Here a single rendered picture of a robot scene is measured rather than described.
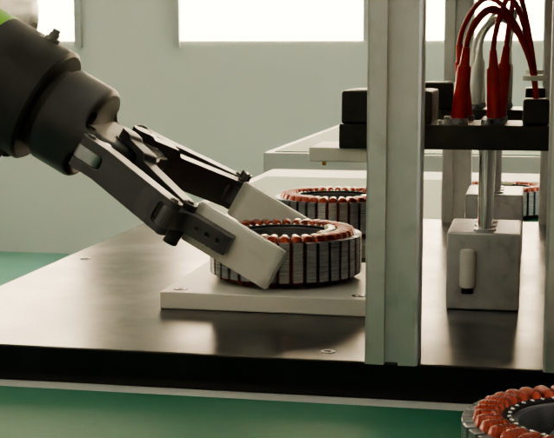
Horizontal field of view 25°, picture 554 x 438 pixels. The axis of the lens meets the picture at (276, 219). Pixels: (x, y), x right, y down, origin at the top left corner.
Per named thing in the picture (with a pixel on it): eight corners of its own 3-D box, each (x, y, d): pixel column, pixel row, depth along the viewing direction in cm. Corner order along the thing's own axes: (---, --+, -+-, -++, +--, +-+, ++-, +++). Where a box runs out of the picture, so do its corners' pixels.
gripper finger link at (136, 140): (136, 130, 94) (120, 125, 93) (206, 199, 86) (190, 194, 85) (111, 175, 95) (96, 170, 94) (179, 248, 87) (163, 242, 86)
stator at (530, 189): (562, 219, 150) (563, 188, 150) (469, 221, 149) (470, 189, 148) (533, 208, 161) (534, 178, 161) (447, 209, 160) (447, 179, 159)
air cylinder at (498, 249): (444, 308, 88) (445, 230, 87) (450, 288, 95) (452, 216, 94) (518, 311, 87) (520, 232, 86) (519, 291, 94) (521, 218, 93)
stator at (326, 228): (192, 287, 89) (191, 235, 89) (230, 262, 100) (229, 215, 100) (350, 293, 87) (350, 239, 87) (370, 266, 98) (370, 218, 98)
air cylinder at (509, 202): (463, 255, 111) (463, 192, 111) (467, 242, 119) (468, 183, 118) (521, 256, 110) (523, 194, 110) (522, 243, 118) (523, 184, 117)
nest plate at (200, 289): (159, 308, 88) (159, 290, 88) (212, 272, 103) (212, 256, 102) (374, 317, 85) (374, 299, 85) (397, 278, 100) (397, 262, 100)
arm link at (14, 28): (-5, 6, 91) (43, 10, 100) (-74, 147, 93) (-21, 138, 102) (65, 48, 90) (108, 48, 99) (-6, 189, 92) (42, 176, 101)
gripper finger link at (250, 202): (225, 214, 101) (228, 212, 101) (301, 259, 100) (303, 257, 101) (243, 182, 100) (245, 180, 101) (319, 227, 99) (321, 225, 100)
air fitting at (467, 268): (458, 294, 86) (459, 250, 86) (459, 290, 88) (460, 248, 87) (475, 295, 86) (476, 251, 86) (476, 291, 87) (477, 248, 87)
